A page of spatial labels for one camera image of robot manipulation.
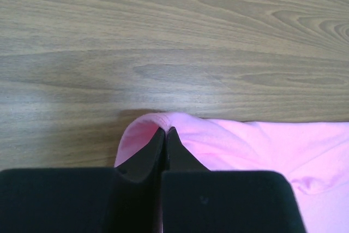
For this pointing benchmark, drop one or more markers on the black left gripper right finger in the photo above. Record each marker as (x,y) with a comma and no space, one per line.
(195,199)

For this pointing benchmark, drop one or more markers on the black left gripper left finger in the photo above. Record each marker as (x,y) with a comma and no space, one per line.
(121,199)

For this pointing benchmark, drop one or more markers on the pink t shirt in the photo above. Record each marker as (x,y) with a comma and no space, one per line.
(313,157)

